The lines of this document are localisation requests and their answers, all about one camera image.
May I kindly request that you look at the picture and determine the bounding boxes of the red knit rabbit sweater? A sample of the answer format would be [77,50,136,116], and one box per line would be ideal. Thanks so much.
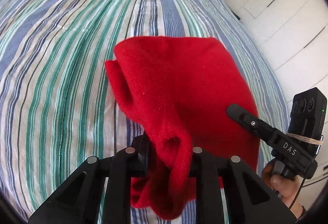
[105,36,260,220]

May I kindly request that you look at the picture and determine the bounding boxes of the person's right hand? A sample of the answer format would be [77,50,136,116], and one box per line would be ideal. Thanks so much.
[261,160,304,218]

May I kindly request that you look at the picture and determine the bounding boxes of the striped blue green bedspread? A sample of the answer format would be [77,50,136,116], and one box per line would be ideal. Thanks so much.
[1,0,289,220]

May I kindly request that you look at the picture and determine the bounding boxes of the black thin cable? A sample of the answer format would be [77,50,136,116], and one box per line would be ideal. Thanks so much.
[288,121,324,209]

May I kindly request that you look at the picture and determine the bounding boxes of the black camera box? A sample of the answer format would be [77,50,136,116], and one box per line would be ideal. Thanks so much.
[287,88,327,158]

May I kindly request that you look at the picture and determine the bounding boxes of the white wardrobe with handles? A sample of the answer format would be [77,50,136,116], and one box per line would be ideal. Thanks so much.
[238,0,327,101]

